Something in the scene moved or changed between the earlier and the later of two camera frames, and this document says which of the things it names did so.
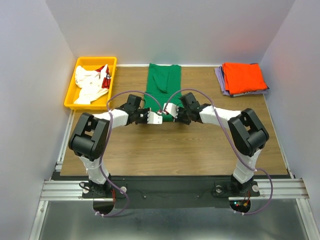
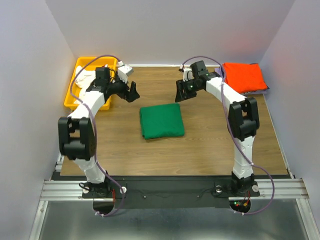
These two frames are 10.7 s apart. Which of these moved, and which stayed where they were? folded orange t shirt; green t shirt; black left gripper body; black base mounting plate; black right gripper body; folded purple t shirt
Moved: black right gripper body; green t shirt; black left gripper body
Stayed: black base mounting plate; folded purple t shirt; folded orange t shirt
